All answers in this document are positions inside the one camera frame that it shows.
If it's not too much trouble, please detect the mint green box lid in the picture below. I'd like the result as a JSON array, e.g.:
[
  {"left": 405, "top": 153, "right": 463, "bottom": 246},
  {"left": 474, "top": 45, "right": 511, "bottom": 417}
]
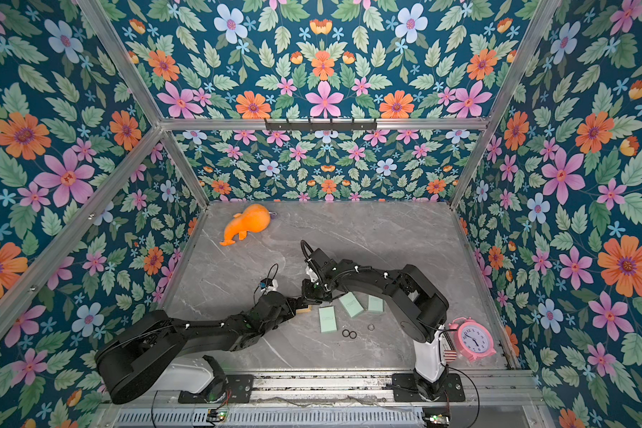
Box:
[{"left": 319, "top": 306, "right": 337, "bottom": 333}]

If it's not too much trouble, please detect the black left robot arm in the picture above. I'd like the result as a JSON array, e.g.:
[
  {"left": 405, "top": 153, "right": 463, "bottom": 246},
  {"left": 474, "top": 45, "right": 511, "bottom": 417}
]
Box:
[{"left": 95, "top": 292, "right": 309, "bottom": 405}]

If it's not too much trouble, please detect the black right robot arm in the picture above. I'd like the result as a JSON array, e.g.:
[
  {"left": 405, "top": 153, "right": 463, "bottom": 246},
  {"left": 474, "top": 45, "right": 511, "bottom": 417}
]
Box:
[{"left": 301, "top": 240, "right": 449, "bottom": 401}]

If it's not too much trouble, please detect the orange plush toy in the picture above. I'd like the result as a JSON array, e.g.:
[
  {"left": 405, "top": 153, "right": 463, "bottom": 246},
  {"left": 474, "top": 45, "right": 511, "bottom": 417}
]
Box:
[{"left": 219, "top": 204, "right": 271, "bottom": 246}]

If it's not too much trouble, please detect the pink alarm clock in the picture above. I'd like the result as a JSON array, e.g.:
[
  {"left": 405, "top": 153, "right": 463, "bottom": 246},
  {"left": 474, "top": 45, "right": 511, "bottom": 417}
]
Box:
[{"left": 448, "top": 317, "right": 497, "bottom": 362}]

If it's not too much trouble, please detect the black hook rail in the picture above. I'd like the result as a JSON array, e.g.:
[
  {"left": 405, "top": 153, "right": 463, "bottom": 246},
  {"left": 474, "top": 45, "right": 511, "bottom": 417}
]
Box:
[{"left": 264, "top": 119, "right": 378, "bottom": 132}]

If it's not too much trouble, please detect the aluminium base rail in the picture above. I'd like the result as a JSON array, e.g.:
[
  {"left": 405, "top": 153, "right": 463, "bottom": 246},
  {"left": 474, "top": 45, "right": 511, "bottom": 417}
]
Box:
[{"left": 111, "top": 368, "right": 541, "bottom": 410}]

